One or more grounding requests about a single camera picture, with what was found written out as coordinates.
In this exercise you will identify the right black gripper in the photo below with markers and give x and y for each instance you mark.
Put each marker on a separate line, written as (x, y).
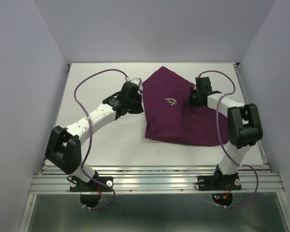
(190, 102)

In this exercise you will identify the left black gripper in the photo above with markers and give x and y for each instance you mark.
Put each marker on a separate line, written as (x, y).
(140, 109)

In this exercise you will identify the purple surgical cloth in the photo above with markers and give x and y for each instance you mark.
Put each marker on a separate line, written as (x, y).
(179, 124)

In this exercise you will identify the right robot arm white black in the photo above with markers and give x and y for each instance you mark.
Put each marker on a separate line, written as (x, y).
(244, 130)

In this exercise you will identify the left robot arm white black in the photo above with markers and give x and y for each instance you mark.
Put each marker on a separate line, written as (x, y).
(64, 144)

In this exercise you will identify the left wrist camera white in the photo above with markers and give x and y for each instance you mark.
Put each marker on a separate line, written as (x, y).
(137, 81)

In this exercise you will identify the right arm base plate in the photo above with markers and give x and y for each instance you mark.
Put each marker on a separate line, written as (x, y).
(211, 183)

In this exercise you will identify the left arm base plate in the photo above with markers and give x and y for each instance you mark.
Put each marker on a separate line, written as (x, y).
(77, 185)

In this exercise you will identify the aluminium front rail frame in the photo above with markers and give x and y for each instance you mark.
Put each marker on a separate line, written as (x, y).
(155, 179)

